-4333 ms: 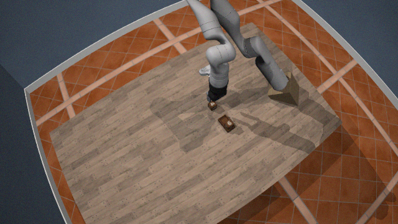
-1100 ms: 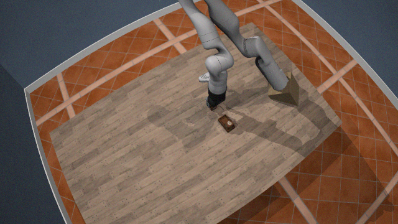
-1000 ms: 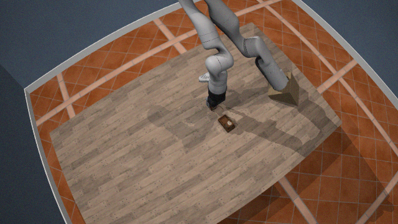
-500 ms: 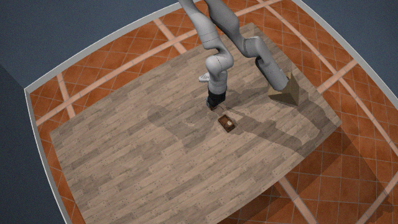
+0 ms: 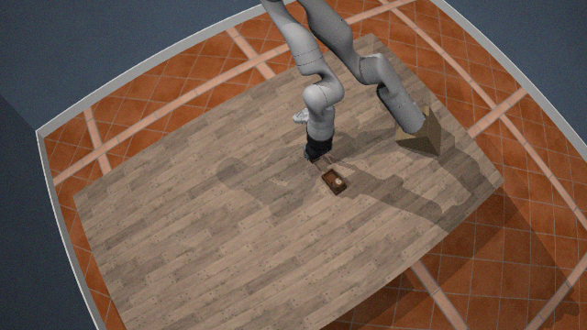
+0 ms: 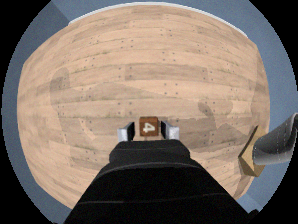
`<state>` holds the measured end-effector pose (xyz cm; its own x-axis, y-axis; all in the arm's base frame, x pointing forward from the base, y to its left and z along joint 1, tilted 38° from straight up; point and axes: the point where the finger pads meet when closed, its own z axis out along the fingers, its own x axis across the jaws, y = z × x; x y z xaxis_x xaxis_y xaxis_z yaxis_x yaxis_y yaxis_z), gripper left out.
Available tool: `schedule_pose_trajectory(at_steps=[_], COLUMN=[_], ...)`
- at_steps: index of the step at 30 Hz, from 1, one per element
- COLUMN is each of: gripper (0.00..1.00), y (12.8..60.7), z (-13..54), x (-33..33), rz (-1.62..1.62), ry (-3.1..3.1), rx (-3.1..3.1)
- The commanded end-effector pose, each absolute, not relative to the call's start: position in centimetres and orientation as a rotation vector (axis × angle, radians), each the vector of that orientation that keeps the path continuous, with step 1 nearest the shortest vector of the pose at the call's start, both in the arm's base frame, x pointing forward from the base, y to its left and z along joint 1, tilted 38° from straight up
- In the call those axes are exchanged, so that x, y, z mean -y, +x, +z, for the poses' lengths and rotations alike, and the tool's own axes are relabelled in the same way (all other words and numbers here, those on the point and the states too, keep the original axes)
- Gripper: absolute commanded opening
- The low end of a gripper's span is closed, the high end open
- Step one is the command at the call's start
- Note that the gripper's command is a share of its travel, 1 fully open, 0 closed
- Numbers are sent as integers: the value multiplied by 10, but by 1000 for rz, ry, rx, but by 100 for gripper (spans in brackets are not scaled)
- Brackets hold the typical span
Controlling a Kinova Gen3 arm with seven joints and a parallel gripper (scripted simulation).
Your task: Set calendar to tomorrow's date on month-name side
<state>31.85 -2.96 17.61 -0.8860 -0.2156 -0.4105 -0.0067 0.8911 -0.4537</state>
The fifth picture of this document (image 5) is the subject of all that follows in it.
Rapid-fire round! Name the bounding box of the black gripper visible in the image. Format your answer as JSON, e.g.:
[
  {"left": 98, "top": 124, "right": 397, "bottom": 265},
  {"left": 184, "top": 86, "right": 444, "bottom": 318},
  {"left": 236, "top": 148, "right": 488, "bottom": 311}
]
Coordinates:
[{"left": 293, "top": 108, "right": 335, "bottom": 160}]

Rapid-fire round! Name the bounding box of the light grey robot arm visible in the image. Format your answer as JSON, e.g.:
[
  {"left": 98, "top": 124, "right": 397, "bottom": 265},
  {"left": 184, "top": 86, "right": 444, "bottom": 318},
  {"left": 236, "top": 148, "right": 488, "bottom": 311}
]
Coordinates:
[{"left": 260, "top": 0, "right": 426, "bottom": 134}]

